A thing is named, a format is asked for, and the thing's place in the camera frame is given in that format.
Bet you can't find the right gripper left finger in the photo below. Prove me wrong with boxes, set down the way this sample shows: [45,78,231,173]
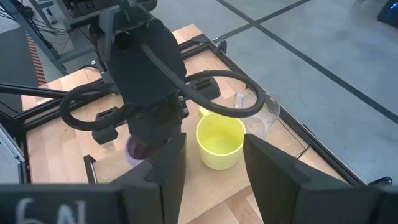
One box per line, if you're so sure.
[110,133,188,224]

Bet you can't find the wooden shelf with black legs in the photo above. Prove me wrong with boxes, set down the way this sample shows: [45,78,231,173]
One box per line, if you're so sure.
[83,90,348,224]

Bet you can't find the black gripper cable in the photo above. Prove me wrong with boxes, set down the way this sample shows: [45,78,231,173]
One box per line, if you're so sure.
[58,43,267,132]

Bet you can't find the yellow mug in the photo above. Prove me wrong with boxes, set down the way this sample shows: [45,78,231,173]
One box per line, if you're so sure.
[195,105,247,171]

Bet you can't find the computer tower with blue lights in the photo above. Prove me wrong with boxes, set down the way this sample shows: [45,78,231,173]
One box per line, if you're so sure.
[377,0,398,29]

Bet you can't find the purple mug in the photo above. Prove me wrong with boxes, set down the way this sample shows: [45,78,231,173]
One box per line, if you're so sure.
[124,136,157,168]

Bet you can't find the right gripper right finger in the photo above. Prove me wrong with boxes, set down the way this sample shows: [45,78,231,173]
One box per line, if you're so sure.
[243,133,383,224]

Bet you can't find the clear plastic cup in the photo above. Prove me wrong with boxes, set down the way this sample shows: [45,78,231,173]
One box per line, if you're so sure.
[233,90,282,139]

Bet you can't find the black aluminium rig frame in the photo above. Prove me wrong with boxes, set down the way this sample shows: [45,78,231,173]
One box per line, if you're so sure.
[0,32,394,188]

